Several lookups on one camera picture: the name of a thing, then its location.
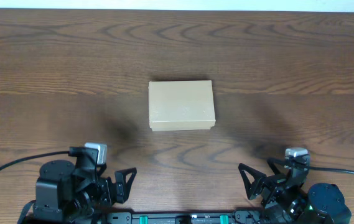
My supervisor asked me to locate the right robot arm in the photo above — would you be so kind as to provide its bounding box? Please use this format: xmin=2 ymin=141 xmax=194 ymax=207
xmin=238 ymin=154 xmax=352 ymax=223

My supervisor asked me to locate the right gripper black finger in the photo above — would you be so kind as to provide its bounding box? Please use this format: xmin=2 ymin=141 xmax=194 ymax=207
xmin=267 ymin=157 xmax=287 ymax=175
xmin=238 ymin=163 xmax=267 ymax=200

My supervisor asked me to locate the cardboard box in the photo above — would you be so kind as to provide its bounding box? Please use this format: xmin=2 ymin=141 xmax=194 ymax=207
xmin=148 ymin=80 xmax=216 ymax=131

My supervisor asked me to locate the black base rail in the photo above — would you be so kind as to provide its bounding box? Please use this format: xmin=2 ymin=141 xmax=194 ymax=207
xmin=98 ymin=210 xmax=272 ymax=224

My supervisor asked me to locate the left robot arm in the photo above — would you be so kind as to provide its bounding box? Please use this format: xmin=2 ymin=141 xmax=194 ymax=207
xmin=17 ymin=142 xmax=137 ymax=224

